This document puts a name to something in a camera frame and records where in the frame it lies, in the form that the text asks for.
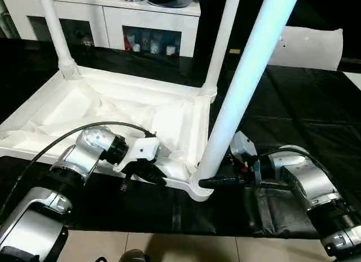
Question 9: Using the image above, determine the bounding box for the white plastic table top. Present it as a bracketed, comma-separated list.
[0, 66, 218, 202]

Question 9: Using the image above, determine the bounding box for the dark brown rounded object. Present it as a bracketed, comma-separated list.
[120, 249, 147, 262]

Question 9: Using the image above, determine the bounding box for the black work mat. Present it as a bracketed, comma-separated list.
[0, 38, 361, 237]

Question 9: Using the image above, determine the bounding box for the white flat board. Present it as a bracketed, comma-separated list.
[342, 72, 361, 91]

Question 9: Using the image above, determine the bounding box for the black cabinet with gold label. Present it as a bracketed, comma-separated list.
[194, 0, 283, 65]

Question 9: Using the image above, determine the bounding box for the white cabinet with glass doors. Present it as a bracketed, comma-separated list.
[0, 0, 202, 59]

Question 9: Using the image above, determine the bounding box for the grey curtain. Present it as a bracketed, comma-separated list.
[0, 0, 14, 39]

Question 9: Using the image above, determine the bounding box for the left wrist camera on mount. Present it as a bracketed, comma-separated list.
[112, 136, 160, 174]

